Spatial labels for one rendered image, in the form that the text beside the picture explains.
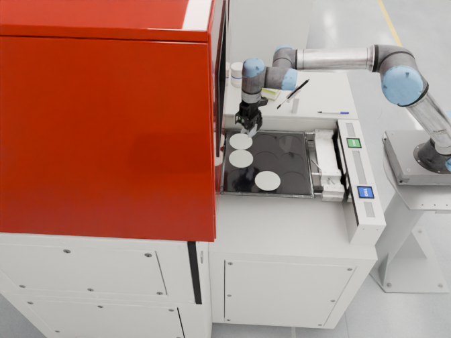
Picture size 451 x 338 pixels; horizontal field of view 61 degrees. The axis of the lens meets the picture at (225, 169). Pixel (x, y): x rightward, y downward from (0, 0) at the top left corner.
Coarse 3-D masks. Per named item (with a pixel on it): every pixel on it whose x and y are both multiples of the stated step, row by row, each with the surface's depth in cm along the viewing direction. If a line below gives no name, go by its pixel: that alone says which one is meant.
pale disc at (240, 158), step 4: (232, 152) 166; (236, 152) 166; (240, 152) 166; (244, 152) 166; (248, 152) 166; (232, 156) 164; (236, 156) 164; (240, 156) 164; (244, 156) 164; (248, 156) 164; (232, 160) 163; (236, 160) 163; (240, 160) 163; (244, 160) 163; (248, 160) 163; (252, 160) 163; (232, 164) 162; (236, 164) 162; (240, 164) 162; (244, 164) 162; (248, 164) 161
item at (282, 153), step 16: (256, 144) 169; (272, 144) 170; (288, 144) 170; (304, 144) 169; (256, 160) 163; (272, 160) 163; (288, 160) 163; (304, 160) 163; (224, 176) 157; (240, 176) 157; (288, 176) 157; (304, 176) 157; (272, 192) 152; (288, 192) 152; (304, 192) 152
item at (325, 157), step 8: (320, 144) 172; (328, 144) 172; (320, 152) 169; (328, 152) 169; (320, 160) 166; (328, 160) 166; (328, 168) 163; (336, 168) 163; (320, 184) 159; (328, 200) 155; (336, 200) 154
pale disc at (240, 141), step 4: (232, 136) 173; (236, 136) 173; (240, 136) 173; (244, 136) 173; (232, 140) 171; (236, 140) 171; (240, 140) 171; (244, 140) 171; (248, 140) 171; (232, 144) 169; (236, 144) 169; (240, 144) 169; (244, 144) 169; (248, 144) 169; (236, 148) 168; (240, 148) 168; (244, 148) 168
